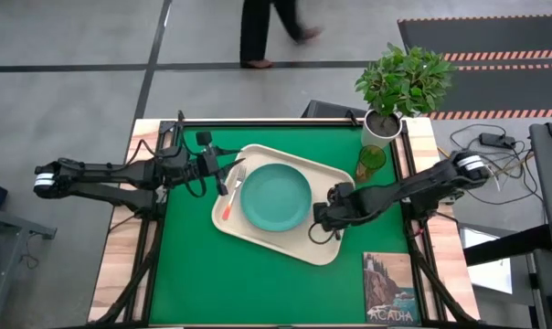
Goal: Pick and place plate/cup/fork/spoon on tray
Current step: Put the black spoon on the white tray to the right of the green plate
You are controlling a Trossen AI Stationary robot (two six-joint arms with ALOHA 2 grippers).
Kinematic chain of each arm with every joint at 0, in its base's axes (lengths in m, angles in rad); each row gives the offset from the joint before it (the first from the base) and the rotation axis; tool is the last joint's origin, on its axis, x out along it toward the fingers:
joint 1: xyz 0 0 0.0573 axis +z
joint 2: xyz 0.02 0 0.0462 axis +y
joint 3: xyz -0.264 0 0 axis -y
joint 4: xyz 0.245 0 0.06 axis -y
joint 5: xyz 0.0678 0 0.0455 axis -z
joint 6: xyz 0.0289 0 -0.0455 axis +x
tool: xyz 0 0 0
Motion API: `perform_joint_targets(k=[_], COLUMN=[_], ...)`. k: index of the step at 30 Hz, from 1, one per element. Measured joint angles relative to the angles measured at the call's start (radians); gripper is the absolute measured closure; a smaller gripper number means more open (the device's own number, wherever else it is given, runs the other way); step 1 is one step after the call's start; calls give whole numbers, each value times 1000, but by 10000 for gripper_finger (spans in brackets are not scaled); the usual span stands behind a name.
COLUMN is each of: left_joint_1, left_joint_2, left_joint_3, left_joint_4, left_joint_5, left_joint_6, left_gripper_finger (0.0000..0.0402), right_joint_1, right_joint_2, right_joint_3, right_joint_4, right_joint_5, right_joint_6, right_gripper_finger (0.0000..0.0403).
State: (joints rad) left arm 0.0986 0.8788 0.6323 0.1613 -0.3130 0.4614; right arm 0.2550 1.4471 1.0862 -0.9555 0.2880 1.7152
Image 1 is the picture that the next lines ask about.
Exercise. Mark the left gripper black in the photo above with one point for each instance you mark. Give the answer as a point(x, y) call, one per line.
point(205, 164)

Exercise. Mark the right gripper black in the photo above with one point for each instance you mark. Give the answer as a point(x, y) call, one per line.
point(335, 212)

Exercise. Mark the teal round plate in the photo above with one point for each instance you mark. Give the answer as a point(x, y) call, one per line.
point(276, 197)

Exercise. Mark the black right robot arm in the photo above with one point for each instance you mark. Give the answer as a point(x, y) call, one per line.
point(417, 185)

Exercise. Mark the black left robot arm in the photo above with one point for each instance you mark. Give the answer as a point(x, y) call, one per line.
point(98, 176)

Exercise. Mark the cream plastic tray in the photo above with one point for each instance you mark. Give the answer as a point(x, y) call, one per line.
point(299, 247)

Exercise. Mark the green translucent cup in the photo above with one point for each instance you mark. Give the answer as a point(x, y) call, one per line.
point(371, 160)

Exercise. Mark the Acadia lighthouse postcard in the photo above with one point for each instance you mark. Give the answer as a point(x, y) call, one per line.
point(390, 288)

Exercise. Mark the white plant pot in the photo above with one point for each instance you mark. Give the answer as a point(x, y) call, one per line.
point(380, 130)

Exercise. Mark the black clamp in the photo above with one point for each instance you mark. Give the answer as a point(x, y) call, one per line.
point(353, 118)

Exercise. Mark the black case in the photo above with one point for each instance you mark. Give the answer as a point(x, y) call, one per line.
point(326, 109)

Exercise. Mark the green table mat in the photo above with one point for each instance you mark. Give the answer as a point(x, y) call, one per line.
point(257, 292)

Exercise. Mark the person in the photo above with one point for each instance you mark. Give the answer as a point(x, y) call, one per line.
point(255, 32)

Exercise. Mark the green leafy plant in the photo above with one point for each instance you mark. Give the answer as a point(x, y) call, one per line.
point(404, 80)

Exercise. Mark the white panel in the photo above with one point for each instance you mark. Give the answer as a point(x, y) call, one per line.
point(486, 274)

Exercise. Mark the black crossbar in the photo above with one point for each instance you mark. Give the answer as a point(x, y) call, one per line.
point(504, 247)

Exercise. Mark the black power adapter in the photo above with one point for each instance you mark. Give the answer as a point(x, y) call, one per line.
point(496, 140)

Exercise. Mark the black mat with striped edge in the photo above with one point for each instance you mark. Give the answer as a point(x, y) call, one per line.
point(481, 36)
point(509, 89)

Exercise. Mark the grey side desk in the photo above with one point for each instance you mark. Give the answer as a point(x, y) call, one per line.
point(11, 224)

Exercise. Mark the black aluminium table frame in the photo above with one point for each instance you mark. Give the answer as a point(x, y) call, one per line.
point(427, 274)

